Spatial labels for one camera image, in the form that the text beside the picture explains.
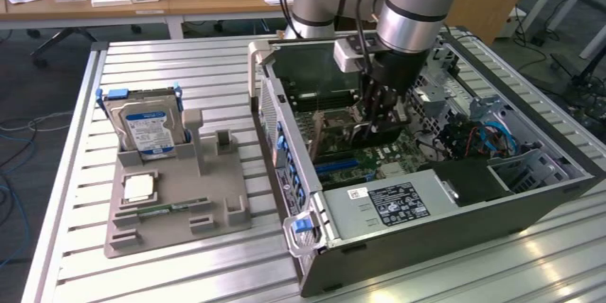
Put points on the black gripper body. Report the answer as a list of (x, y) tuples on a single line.
[(396, 69)]

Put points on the black graphics card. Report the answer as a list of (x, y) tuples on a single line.
[(389, 138)]

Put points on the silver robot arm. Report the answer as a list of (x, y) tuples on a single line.
[(417, 15)]

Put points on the silver metal drive cage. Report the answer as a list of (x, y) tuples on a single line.
[(441, 100)]

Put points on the green motherboard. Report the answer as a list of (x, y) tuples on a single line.
[(412, 155)]

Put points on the silver chipset heatsink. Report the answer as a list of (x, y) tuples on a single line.
[(392, 170)]

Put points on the blue expansion slot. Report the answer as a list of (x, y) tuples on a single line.
[(337, 166)]

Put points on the white box with red dot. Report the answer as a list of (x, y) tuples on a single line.
[(516, 22)]

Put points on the grey power supply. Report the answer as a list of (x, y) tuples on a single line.
[(351, 210)]

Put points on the grey metal disk bay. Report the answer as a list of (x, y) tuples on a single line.
[(536, 171)]

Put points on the blue case latch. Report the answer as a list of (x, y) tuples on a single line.
[(301, 226)]

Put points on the black tripod stand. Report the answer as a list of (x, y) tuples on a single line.
[(589, 69)]

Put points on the black open PC case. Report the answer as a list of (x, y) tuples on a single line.
[(427, 253)]

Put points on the grey parts rack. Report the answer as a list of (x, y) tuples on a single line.
[(190, 193)]

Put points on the green RAM stick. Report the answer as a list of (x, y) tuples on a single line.
[(157, 209)]

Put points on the silver CPU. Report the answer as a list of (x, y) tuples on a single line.
[(140, 187)]

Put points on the flat white box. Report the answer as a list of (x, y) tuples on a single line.
[(112, 2)]

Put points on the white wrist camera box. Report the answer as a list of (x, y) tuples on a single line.
[(348, 56)]

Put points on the hard disk with blue bracket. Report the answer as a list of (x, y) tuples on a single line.
[(142, 129)]

